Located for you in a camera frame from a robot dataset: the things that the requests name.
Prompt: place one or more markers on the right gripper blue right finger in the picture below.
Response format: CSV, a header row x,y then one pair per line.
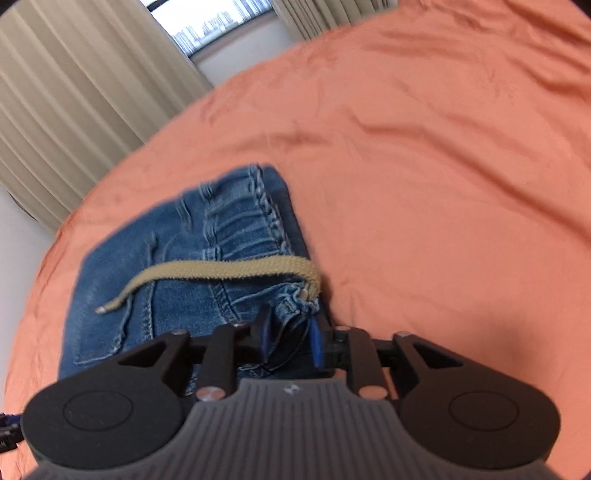
x,y
349,349

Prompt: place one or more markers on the beige right curtain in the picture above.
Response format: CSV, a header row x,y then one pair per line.
x,y
308,19

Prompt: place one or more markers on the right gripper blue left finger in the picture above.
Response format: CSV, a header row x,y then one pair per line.
x,y
229,347

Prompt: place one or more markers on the orange bed sheet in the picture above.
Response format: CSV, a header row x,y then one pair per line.
x,y
438,160

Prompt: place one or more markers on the blue denim jeans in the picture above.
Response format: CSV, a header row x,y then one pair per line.
x,y
226,252

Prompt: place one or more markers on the khaki drawstring belt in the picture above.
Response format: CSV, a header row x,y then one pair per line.
x,y
276,265

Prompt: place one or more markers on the dark framed window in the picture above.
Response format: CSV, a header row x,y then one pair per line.
x,y
193,24

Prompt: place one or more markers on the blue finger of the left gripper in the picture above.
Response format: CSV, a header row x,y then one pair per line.
x,y
10,432

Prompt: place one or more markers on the beige curtain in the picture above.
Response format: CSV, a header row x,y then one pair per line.
x,y
83,85
308,19

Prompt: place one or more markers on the beige left curtain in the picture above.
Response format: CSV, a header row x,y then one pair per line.
x,y
83,85

